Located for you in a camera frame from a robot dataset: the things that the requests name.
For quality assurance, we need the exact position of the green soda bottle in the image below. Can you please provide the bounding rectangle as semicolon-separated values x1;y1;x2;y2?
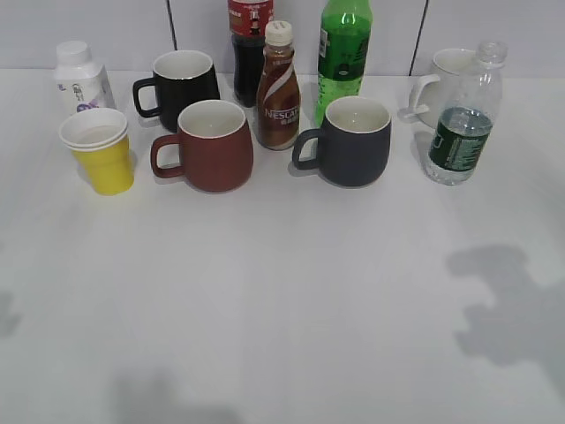
315;0;373;125

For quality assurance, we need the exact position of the white yogurt drink bottle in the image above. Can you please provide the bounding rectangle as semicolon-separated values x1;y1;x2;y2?
54;41;117;116

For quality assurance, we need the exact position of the red ceramic mug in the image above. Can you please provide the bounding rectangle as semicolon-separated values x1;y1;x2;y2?
150;100;253;193

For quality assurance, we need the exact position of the white ceramic mug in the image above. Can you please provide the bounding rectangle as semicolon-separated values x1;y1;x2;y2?
398;48;487;129

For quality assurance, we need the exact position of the clear water bottle green label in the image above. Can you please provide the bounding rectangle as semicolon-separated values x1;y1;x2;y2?
426;41;508;186

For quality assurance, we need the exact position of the brown Nescafe coffee bottle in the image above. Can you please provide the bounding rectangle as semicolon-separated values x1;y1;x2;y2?
256;20;301;150

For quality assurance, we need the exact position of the yellow paper cup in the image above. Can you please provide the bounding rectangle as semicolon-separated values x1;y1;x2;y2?
58;108;134;196

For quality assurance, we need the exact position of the dark grey ceramic mug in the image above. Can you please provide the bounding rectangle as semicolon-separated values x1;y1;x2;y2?
292;96;392;187

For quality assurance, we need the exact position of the black ceramic mug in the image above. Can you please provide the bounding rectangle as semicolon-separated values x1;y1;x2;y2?
132;50;220;133

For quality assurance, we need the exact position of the cola bottle red label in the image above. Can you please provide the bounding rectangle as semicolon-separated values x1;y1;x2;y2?
228;0;275;108

